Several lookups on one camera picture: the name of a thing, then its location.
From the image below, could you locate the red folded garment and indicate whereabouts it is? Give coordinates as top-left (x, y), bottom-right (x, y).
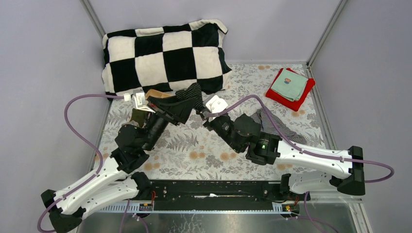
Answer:
top-left (265, 68), bottom-right (316, 111)

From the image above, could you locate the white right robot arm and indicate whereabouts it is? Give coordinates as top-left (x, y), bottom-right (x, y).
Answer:
top-left (202, 114), bottom-right (365, 200)

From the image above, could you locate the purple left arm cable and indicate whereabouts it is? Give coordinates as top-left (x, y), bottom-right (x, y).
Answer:
top-left (37, 93), bottom-right (133, 233)

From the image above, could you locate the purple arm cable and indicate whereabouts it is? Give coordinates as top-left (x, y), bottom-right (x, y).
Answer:
top-left (206, 94), bottom-right (395, 233)
top-left (37, 93), bottom-right (133, 233)

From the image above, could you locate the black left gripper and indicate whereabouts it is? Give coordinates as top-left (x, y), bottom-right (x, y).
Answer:
top-left (142, 94), bottom-right (197, 152)

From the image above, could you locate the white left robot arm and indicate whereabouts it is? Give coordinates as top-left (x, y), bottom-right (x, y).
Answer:
top-left (41, 96), bottom-right (202, 233)

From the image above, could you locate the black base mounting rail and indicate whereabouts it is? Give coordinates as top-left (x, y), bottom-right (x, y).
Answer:
top-left (132, 180), bottom-right (305, 212)

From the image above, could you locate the black white checkered pillow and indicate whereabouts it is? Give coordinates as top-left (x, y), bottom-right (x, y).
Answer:
top-left (102, 19), bottom-right (232, 96)

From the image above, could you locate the dark green rolled sock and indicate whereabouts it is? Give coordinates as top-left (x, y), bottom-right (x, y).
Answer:
top-left (129, 109), bottom-right (149, 128)

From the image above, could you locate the grey striped underwear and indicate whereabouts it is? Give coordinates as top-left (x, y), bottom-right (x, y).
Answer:
top-left (250, 108), bottom-right (307, 145)

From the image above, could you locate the mint green folded cloth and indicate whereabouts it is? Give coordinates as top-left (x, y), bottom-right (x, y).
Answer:
top-left (270, 69), bottom-right (309, 101)

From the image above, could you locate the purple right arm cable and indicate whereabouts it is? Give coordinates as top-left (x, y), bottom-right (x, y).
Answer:
top-left (206, 94), bottom-right (395, 233)

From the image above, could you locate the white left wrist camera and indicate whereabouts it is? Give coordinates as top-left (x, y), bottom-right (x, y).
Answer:
top-left (132, 90), bottom-right (155, 113)

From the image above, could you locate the wooden divided organizer box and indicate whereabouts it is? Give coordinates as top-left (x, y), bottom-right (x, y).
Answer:
top-left (145, 89), bottom-right (173, 100)

